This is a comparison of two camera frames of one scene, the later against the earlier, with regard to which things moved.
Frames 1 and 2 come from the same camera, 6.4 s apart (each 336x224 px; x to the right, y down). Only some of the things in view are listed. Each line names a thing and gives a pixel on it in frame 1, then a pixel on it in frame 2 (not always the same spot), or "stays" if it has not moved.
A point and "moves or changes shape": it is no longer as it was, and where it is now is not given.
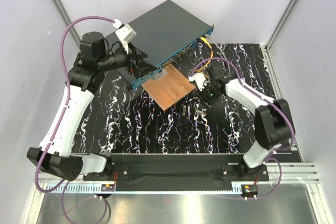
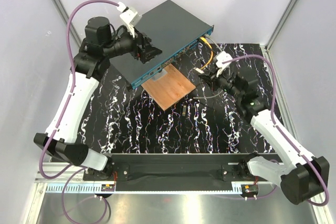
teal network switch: x=165 y=31 stays
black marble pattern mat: x=116 y=119 stays
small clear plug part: x=201 y=112 moves or changes shape
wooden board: x=167 y=89 stays
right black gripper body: x=208 y=95 -> x=222 y=83
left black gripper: x=139 y=68 -> x=147 y=51
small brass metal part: x=184 y=109 stays
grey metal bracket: x=163 y=73 stays
